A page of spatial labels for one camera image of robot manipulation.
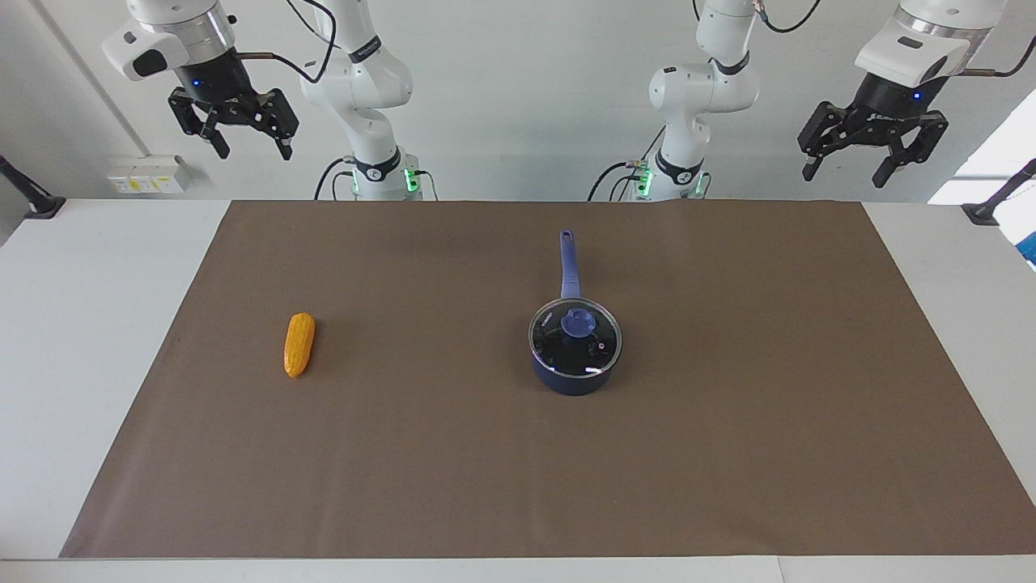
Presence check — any black left arm base cable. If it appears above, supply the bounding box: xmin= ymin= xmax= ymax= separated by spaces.
xmin=587 ymin=126 xmax=669 ymax=202

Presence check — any black arm base cable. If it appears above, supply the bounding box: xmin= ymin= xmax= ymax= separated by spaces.
xmin=587 ymin=126 xmax=669 ymax=202
xmin=314 ymin=158 xmax=357 ymax=201

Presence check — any black clamp stand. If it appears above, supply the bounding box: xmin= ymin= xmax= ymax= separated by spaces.
xmin=962 ymin=158 xmax=1036 ymax=226
xmin=0 ymin=154 xmax=67 ymax=219

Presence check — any black right arm base cable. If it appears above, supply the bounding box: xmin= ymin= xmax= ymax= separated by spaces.
xmin=314 ymin=158 xmax=357 ymax=201

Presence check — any brown table mat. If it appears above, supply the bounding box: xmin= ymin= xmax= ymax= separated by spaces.
xmin=59 ymin=200 xmax=1036 ymax=559

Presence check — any dark blue saucepan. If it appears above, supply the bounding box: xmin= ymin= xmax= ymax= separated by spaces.
xmin=529 ymin=230 xmax=624 ymax=397

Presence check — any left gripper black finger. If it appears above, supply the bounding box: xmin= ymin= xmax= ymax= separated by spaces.
xmin=797 ymin=101 xmax=851 ymax=181
xmin=872 ymin=117 xmax=949 ymax=189

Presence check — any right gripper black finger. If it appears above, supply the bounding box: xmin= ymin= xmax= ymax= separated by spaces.
xmin=256 ymin=87 xmax=300 ymax=161
xmin=168 ymin=89 xmax=231 ymax=160

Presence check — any white wall socket box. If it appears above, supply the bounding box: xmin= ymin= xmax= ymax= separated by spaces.
xmin=107 ymin=155 xmax=192 ymax=195

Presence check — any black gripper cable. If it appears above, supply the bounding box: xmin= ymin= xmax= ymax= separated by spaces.
xmin=962 ymin=36 xmax=1036 ymax=79
xmin=235 ymin=0 xmax=341 ymax=84

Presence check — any glass lid with blue knob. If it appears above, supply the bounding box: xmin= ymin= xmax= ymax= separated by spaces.
xmin=529 ymin=297 xmax=623 ymax=379

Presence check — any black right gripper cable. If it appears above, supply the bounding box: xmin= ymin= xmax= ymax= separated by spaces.
xmin=235 ymin=0 xmax=341 ymax=84

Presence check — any yellow corn cob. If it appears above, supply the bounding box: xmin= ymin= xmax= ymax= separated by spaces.
xmin=283 ymin=313 xmax=316 ymax=379

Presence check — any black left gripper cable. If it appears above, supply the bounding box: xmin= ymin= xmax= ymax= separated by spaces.
xmin=962 ymin=36 xmax=1036 ymax=79

